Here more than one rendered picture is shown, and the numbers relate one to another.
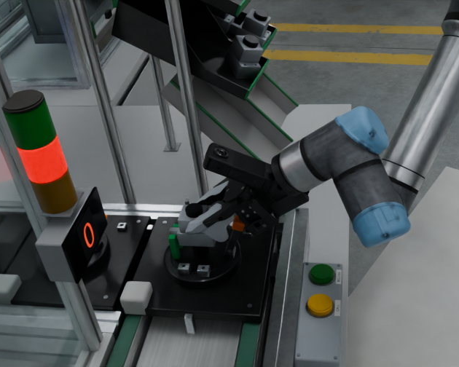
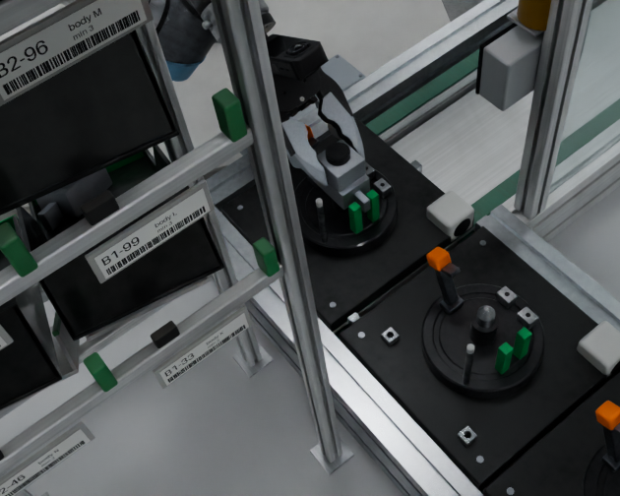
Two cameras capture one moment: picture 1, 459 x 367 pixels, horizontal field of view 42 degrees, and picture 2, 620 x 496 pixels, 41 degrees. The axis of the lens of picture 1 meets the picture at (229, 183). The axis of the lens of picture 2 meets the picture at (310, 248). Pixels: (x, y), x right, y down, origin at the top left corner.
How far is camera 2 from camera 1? 1.38 m
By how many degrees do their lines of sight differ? 79
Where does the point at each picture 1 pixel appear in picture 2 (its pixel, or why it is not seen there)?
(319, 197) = not seen: hidden behind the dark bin
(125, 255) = (419, 287)
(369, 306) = not seen: hidden behind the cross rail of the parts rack
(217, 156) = (308, 43)
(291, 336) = (348, 93)
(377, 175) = not seen: outside the picture
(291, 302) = (314, 117)
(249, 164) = (279, 44)
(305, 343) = (344, 80)
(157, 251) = (379, 264)
